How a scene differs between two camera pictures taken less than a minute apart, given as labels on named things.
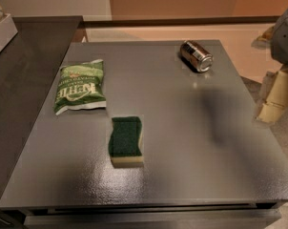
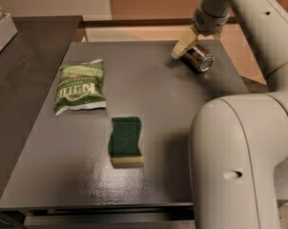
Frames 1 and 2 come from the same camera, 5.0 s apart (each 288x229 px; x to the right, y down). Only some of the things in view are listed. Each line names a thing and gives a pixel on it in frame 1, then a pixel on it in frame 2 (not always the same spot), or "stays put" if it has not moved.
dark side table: (23, 75) stays put
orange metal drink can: (197, 57) stays put
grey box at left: (2, 34) stays put
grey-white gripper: (285, 40) to (210, 23)
